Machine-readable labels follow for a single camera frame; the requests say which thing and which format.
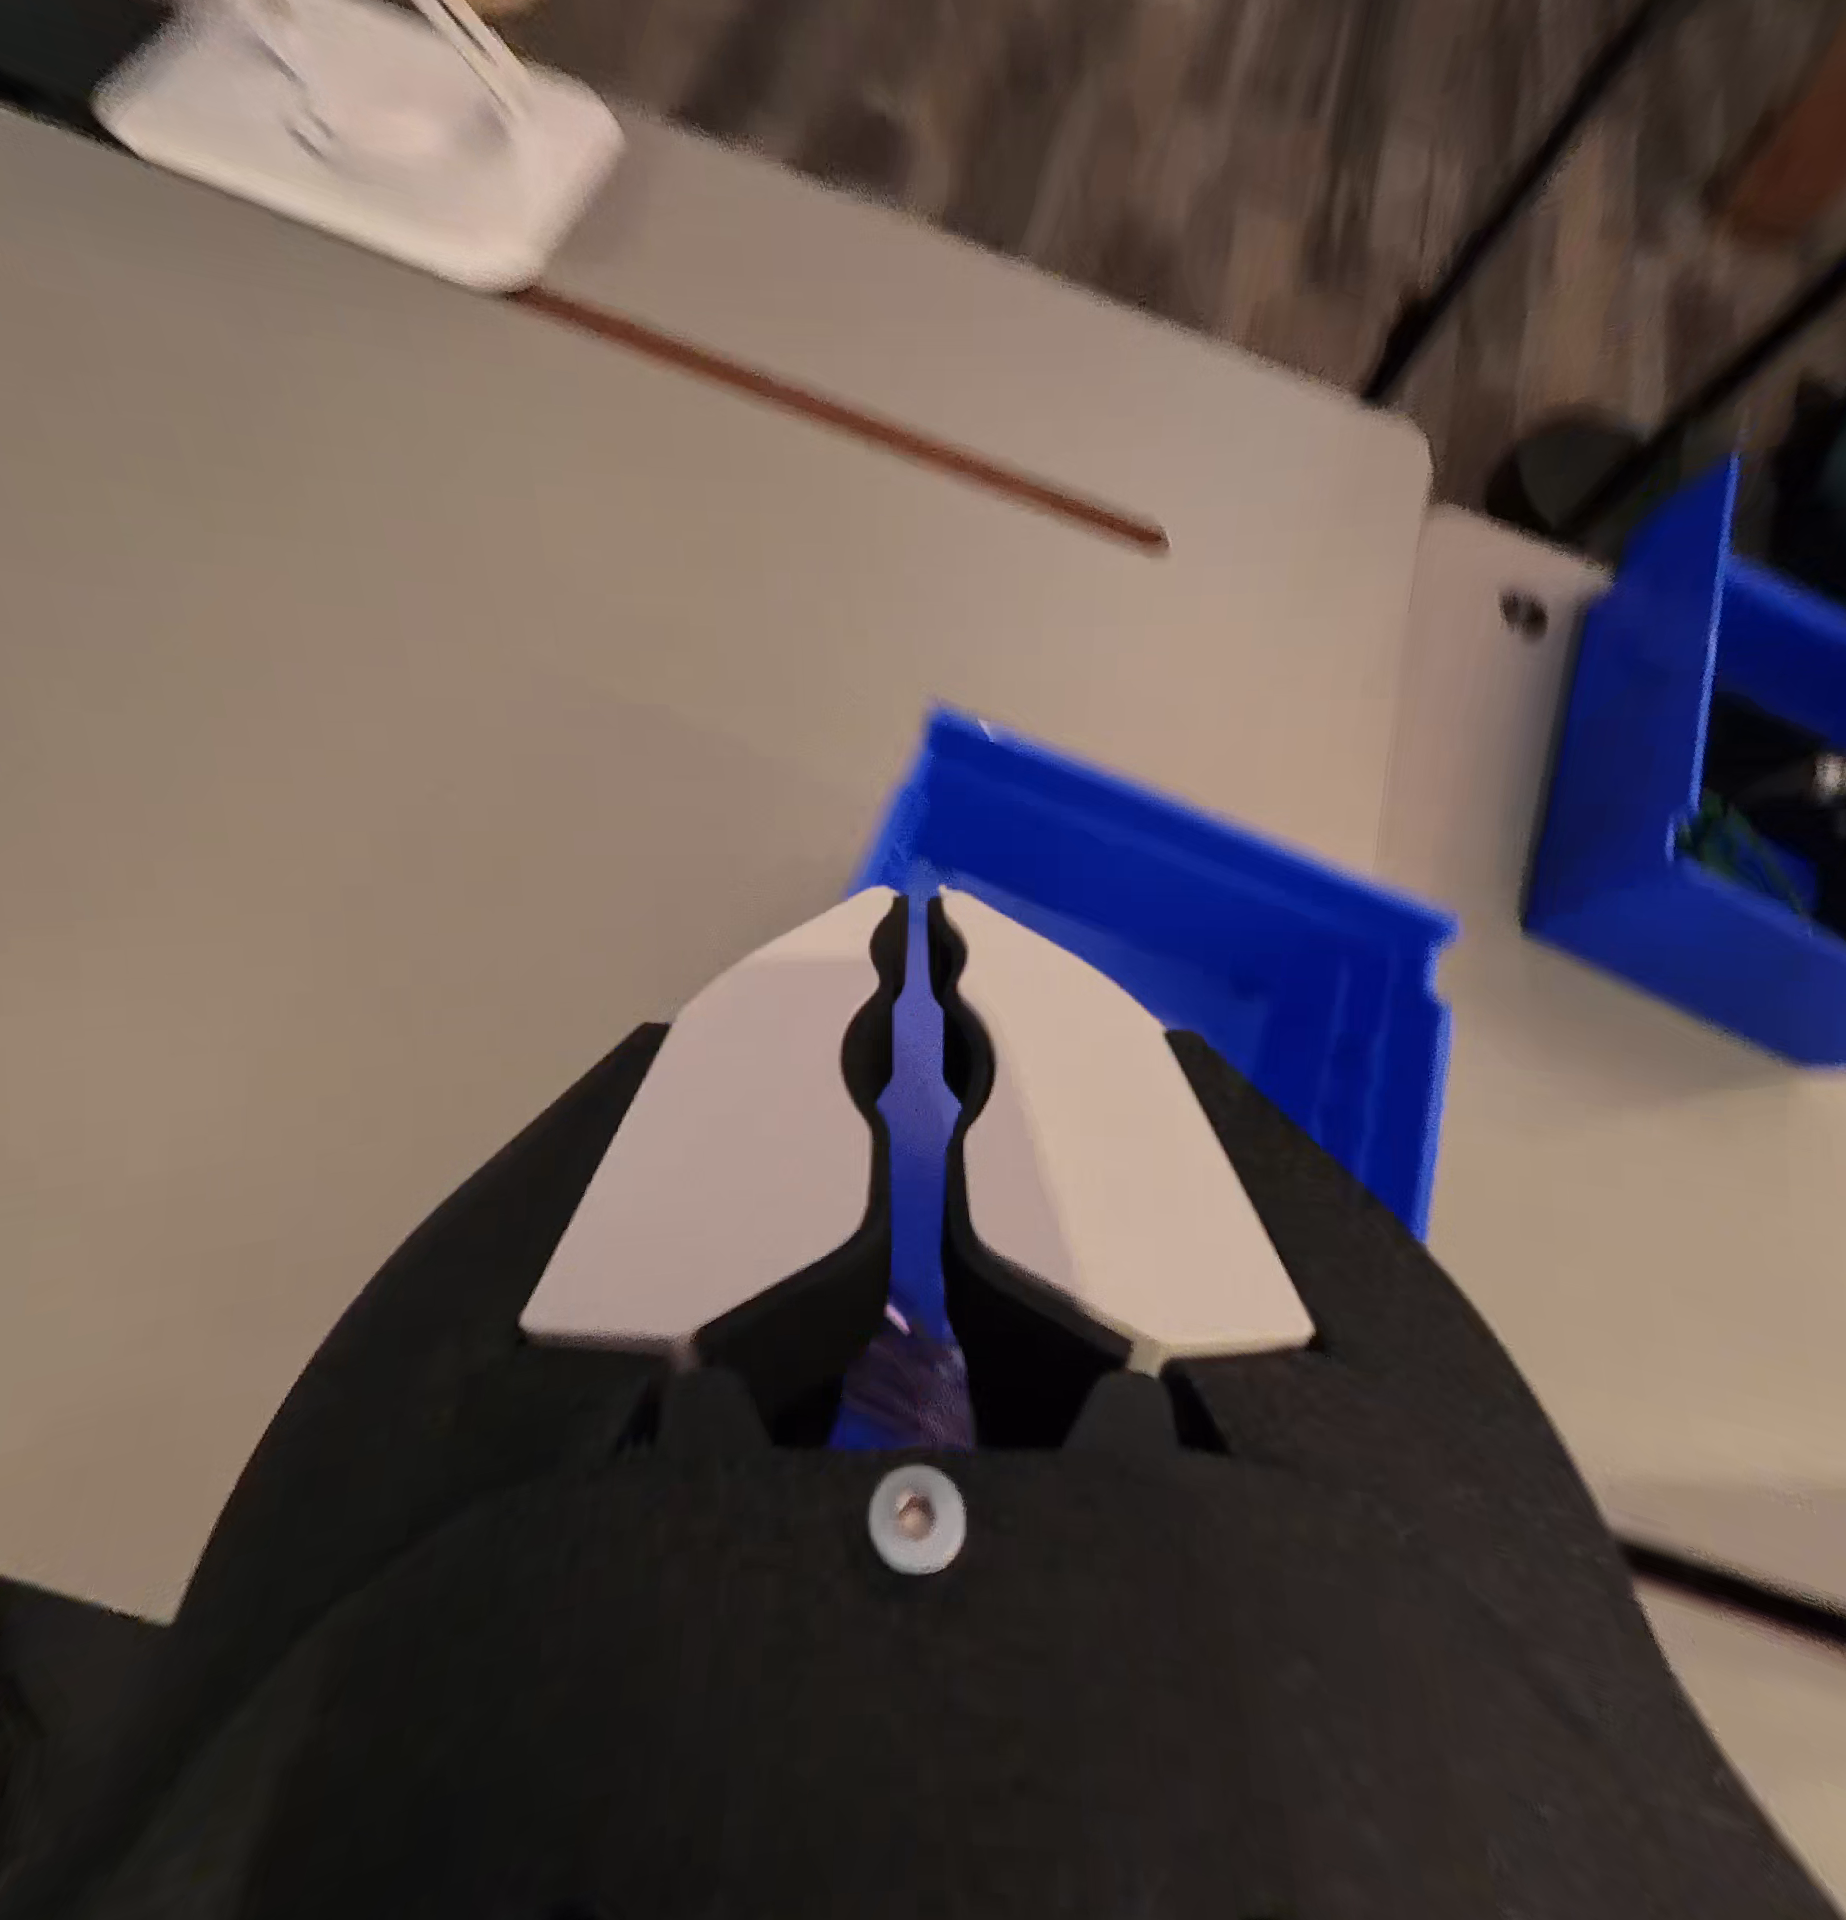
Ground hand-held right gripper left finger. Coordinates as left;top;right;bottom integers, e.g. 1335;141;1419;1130
517;885;909;1450

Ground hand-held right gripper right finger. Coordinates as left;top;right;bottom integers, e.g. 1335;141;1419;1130
930;885;1319;1450

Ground blue plastic bin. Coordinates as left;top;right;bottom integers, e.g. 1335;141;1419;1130
832;703;1460;1454

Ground blue bin with black divider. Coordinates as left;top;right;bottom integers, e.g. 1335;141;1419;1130
1520;454;1846;1071

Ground dark furniture legs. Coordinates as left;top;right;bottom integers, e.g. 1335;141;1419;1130
1357;0;1846;529

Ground dark cloth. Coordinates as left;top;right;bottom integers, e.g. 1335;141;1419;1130
0;1560;181;1920

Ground wooden document stand white base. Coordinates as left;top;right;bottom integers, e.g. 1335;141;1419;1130
90;0;627;294

